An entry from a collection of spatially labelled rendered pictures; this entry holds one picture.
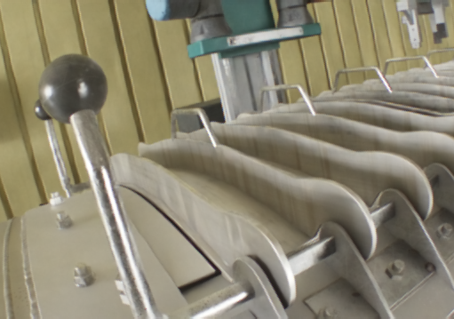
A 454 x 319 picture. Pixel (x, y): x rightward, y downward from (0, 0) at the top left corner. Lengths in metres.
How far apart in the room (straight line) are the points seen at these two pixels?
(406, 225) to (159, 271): 0.23
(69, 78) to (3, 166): 2.36
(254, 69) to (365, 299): 1.75
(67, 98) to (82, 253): 0.20
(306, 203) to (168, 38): 2.48
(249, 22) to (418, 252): 1.66
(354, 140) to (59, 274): 0.38
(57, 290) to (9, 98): 2.26
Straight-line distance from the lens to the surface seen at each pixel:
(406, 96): 0.68
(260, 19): 1.97
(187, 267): 0.35
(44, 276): 0.38
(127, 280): 0.24
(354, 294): 0.33
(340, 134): 0.53
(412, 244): 0.39
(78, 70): 0.23
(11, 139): 2.57
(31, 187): 2.60
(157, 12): 1.58
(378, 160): 0.39
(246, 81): 1.97
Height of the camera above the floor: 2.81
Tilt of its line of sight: 11 degrees down
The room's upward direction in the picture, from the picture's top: 12 degrees counter-clockwise
